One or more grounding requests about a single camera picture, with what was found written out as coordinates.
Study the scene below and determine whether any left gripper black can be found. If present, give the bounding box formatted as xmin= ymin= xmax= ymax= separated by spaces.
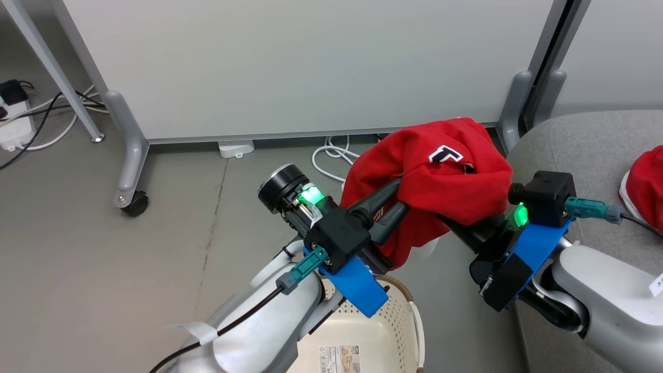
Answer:
xmin=257 ymin=164 xmax=410 ymax=246

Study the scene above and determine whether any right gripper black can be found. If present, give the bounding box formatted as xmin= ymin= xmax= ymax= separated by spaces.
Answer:
xmin=442 ymin=204 xmax=530 ymax=261

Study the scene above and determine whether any red garment with letter patch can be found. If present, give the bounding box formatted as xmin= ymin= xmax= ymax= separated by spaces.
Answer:
xmin=339 ymin=117 xmax=514 ymax=271

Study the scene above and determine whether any red garment with white trim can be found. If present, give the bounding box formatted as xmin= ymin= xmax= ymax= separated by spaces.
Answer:
xmin=618 ymin=145 xmax=663 ymax=235

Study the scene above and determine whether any grey fabric sofa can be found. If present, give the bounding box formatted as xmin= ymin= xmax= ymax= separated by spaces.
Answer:
xmin=505 ymin=109 xmax=663 ymax=373

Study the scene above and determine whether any cream perforated laundry basket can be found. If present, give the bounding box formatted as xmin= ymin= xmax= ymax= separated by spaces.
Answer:
xmin=286 ymin=274 xmax=426 ymax=373

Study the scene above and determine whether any paper label inside basket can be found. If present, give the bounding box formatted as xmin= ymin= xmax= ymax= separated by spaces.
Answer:
xmin=316 ymin=344 xmax=362 ymax=373

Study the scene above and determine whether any small white adapter box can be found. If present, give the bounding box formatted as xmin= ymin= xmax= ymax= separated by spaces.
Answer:
xmin=217 ymin=139 xmax=256 ymax=159

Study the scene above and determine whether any large white partition panel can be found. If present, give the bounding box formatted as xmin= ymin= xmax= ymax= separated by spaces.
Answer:
xmin=51 ymin=0 xmax=571 ymax=146

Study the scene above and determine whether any narrow white partition panel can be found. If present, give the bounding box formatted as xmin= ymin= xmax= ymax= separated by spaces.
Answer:
xmin=539 ymin=0 xmax=663 ymax=118

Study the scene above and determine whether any black caster wheel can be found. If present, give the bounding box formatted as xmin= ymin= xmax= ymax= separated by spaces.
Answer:
xmin=120 ymin=190 xmax=150 ymax=218

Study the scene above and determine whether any grey partition foot with caster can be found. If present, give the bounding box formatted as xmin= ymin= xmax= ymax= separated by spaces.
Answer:
xmin=105 ymin=90 xmax=151 ymax=209

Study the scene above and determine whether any grey metal table leg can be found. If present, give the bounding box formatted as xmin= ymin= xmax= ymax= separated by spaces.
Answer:
xmin=2 ymin=0 xmax=106 ymax=144

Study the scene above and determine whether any white power strip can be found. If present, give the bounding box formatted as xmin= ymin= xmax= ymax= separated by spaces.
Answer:
xmin=0 ymin=98 xmax=36 ymax=152

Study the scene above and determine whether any black plug on power strip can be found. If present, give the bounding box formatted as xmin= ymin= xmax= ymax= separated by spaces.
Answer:
xmin=0 ymin=79 xmax=30 ymax=107

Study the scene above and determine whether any coiled white cable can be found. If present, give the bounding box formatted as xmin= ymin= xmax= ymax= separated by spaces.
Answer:
xmin=311 ymin=135 xmax=364 ymax=183

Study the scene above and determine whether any left arm cable teal plug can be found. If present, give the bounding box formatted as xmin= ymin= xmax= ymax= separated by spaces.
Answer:
xmin=149 ymin=246 xmax=330 ymax=373

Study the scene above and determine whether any arm cable teal plug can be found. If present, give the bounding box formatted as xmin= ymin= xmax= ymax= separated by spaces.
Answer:
xmin=564 ymin=196 xmax=663 ymax=240
xmin=149 ymin=246 xmax=330 ymax=373

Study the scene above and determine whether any right arm cable teal plug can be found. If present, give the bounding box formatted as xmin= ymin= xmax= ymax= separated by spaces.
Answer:
xmin=564 ymin=196 xmax=663 ymax=240

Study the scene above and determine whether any white floor cable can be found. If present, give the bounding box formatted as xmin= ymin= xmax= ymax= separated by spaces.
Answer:
xmin=0 ymin=84 xmax=110 ymax=152

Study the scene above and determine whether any black floor cable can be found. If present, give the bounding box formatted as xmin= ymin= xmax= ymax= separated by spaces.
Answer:
xmin=0 ymin=89 xmax=108 ymax=171

